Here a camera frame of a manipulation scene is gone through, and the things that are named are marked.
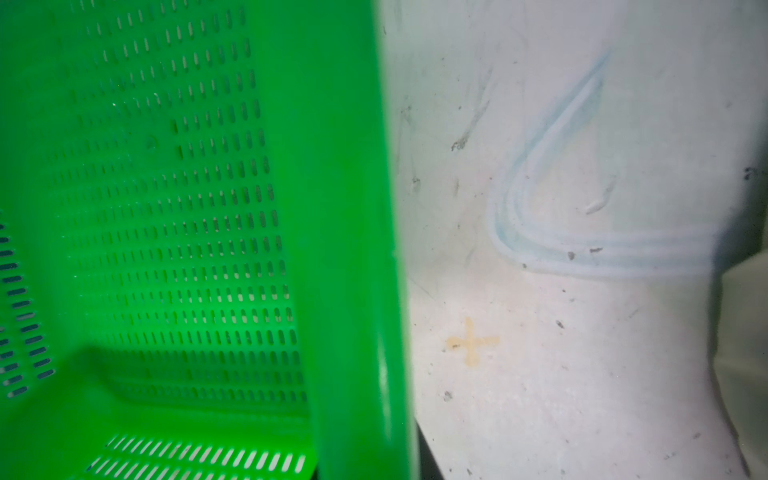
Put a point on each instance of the beige shorts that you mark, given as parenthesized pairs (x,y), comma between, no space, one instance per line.
(740,361)

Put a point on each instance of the green plastic basket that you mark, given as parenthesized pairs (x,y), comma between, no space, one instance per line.
(200,272)

